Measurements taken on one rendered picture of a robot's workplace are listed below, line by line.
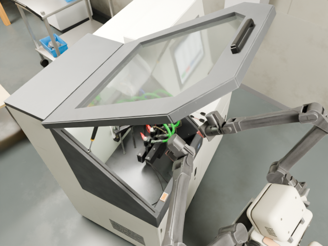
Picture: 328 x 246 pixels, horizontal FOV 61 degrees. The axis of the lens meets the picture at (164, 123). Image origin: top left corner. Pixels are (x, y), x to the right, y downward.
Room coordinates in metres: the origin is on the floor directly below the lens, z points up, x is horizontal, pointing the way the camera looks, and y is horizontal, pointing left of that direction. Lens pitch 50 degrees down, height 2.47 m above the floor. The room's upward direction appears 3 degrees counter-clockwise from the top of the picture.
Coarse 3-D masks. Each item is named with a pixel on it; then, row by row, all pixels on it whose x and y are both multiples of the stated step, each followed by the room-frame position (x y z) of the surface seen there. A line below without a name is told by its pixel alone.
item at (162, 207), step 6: (198, 138) 1.14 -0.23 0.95; (192, 144) 1.09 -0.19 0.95; (198, 144) 1.12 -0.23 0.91; (198, 150) 1.13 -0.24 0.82; (168, 186) 0.79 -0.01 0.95; (168, 192) 0.75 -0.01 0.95; (168, 198) 0.73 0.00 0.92; (156, 204) 0.68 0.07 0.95; (162, 204) 0.68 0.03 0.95; (168, 204) 0.72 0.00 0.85; (162, 210) 0.66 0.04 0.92; (162, 216) 0.65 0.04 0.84
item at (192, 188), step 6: (198, 156) 1.14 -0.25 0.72; (198, 162) 1.16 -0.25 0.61; (198, 168) 1.18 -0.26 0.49; (192, 174) 1.06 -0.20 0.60; (192, 180) 1.07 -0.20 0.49; (192, 186) 1.09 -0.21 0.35; (192, 192) 1.10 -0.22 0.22; (186, 204) 0.99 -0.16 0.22; (162, 222) 0.64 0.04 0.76; (162, 228) 0.64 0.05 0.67; (162, 234) 0.63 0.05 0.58; (162, 240) 0.63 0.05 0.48
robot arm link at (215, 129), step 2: (216, 124) 0.89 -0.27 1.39; (218, 124) 0.90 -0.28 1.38; (212, 126) 0.92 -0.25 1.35; (214, 126) 0.91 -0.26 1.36; (216, 126) 0.90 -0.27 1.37; (218, 126) 0.89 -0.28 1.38; (220, 126) 0.89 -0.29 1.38; (212, 128) 0.90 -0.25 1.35; (214, 128) 0.89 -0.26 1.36; (216, 128) 0.88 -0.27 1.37; (218, 128) 0.88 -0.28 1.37; (212, 130) 0.89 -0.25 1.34; (214, 130) 0.89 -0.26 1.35; (216, 130) 0.88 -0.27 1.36; (218, 130) 0.87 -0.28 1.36; (220, 130) 0.88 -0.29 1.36; (212, 132) 0.89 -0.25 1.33; (214, 132) 0.88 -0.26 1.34; (216, 132) 0.87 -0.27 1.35; (218, 132) 0.87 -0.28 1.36; (220, 132) 0.87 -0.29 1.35; (214, 134) 0.88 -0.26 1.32; (216, 134) 0.87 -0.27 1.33; (218, 134) 0.87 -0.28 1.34; (220, 134) 0.86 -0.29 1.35; (222, 134) 0.86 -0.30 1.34
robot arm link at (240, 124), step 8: (304, 104) 0.82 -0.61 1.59; (272, 112) 0.83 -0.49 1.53; (280, 112) 0.80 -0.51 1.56; (288, 112) 0.78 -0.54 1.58; (296, 112) 0.76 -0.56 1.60; (304, 112) 0.77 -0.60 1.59; (312, 112) 0.73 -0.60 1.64; (232, 120) 0.89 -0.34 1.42; (240, 120) 0.86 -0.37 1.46; (248, 120) 0.84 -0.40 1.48; (256, 120) 0.82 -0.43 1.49; (264, 120) 0.81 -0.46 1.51; (272, 120) 0.79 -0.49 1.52; (280, 120) 0.78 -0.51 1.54; (288, 120) 0.76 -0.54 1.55; (296, 120) 0.75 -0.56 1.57; (304, 120) 0.72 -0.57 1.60; (312, 120) 0.71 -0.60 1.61; (232, 128) 0.84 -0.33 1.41; (240, 128) 0.83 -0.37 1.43; (248, 128) 0.82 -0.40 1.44
